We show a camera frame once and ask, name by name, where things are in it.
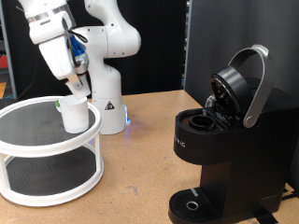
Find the small green object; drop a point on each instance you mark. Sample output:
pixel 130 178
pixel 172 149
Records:
pixel 57 105

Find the white mug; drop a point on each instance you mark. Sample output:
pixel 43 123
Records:
pixel 74 115

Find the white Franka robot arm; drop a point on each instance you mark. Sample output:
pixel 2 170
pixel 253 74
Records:
pixel 106 71

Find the grey metal frame post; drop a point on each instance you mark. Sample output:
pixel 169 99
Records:
pixel 7 53

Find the white two-tier turntable shelf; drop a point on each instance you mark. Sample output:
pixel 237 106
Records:
pixel 56 174

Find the vertical metal rack rail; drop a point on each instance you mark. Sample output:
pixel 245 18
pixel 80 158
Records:
pixel 186 43

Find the yellow background object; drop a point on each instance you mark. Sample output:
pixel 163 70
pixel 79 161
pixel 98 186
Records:
pixel 2 89

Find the black Keurig coffee machine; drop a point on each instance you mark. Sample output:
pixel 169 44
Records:
pixel 249 155

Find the red background object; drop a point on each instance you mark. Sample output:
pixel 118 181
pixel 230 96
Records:
pixel 3 61

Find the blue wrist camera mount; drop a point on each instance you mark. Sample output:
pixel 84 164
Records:
pixel 79 53

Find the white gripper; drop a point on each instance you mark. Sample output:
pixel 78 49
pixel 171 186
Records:
pixel 53 46

